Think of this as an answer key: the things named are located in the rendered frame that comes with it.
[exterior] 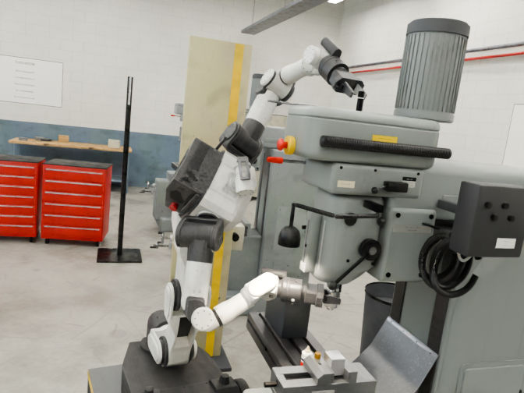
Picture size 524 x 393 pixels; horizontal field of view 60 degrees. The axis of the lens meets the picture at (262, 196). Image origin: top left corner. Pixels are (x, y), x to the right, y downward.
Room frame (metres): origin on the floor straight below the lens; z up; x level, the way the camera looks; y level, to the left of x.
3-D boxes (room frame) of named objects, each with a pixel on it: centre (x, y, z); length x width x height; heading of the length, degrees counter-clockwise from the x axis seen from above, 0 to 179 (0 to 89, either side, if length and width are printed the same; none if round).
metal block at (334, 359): (1.47, -0.31, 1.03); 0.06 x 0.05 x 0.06; 18
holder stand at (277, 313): (1.94, -0.17, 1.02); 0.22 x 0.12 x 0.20; 20
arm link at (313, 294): (1.55, -0.20, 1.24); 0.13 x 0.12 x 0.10; 174
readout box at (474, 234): (1.32, -0.68, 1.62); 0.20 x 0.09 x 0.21; 109
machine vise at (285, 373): (1.46, -0.28, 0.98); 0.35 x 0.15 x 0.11; 108
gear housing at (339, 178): (1.56, -0.33, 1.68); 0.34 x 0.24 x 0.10; 109
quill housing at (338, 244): (1.55, -0.29, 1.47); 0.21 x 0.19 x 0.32; 19
